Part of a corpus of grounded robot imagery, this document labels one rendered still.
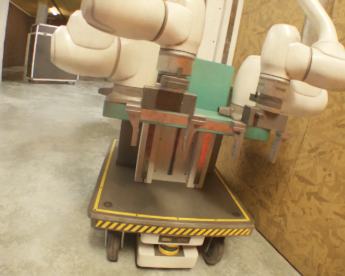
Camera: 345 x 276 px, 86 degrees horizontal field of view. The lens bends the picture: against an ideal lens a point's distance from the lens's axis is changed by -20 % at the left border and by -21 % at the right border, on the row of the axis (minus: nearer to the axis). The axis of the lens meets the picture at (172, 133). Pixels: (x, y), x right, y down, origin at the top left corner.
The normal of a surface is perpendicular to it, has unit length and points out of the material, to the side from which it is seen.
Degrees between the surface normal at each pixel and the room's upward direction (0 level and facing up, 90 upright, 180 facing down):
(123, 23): 126
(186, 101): 90
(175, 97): 90
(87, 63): 119
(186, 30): 94
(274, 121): 90
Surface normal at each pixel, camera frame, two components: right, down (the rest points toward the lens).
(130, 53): 0.48, 0.18
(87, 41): 0.41, 0.41
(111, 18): 0.16, 0.80
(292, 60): -0.21, 0.33
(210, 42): 0.13, 0.29
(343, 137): -0.92, -0.07
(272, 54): -0.66, 0.10
